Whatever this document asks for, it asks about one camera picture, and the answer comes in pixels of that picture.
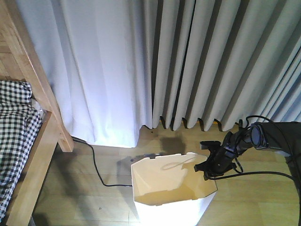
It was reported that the white plastic trash bin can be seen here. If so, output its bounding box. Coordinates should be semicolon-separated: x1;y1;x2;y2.
131;152;217;226

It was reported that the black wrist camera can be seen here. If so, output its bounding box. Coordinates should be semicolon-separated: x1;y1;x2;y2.
200;141;221;152

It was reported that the black floor power cable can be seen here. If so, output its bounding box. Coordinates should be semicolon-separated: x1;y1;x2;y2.
71;136;132;188

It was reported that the white curtain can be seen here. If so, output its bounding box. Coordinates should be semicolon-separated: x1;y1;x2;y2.
16;0;301;147

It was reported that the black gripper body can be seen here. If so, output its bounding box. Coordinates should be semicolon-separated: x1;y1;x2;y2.
194;145;236;180

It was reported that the black white checkered bedding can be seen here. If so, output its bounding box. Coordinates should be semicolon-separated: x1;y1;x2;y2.
0;81;42;218

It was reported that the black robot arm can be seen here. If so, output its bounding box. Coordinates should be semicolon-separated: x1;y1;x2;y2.
194;121;301;183

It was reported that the wooden bed frame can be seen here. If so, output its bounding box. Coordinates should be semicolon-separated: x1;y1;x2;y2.
0;0;74;226

